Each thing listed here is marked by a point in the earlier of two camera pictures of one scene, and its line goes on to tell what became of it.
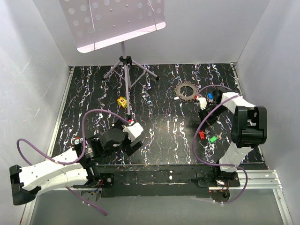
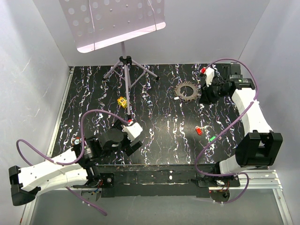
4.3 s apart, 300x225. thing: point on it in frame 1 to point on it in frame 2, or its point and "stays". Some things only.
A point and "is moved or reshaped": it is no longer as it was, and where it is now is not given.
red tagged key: (202, 134) is moved or reshaped
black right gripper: (202, 113) to (206, 97)
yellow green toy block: (123, 101) stays
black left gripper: (129, 148) stays
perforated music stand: (93, 24) stays
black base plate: (160, 180) stays
